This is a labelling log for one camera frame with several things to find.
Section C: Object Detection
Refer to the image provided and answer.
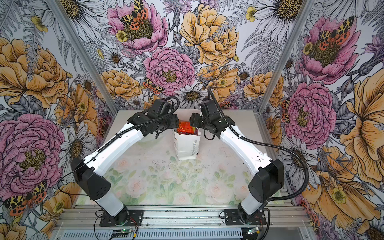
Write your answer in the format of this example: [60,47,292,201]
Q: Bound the green circuit board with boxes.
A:
[110,229,136,239]

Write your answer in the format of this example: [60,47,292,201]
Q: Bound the white paper bag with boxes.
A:
[174,129,201,161]

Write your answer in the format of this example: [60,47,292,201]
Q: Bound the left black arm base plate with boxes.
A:
[99,209,144,227]

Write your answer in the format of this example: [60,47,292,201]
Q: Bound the left aluminium corner post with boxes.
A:
[47,1,120,115]

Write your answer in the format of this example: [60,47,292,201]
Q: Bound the aluminium frame rail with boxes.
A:
[55,205,310,230]

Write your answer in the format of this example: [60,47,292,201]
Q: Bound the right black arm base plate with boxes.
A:
[220,209,267,226]

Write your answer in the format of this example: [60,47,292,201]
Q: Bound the small red snack packet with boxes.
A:
[176,121,199,136]

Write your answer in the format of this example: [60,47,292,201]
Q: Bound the right aluminium corner post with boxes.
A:
[258,0,315,115]

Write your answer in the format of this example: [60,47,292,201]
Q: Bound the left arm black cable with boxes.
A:
[56,96,181,229]

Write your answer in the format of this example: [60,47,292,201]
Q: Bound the white slotted cable duct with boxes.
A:
[57,228,243,240]

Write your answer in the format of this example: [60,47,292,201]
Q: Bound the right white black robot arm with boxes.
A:
[190,99,284,224]

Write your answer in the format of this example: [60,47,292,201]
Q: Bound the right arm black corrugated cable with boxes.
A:
[206,87,310,240]

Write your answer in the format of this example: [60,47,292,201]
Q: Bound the aluminium corner post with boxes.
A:
[258,0,315,115]
[47,1,120,115]

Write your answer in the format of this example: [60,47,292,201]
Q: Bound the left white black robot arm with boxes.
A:
[71,97,180,226]

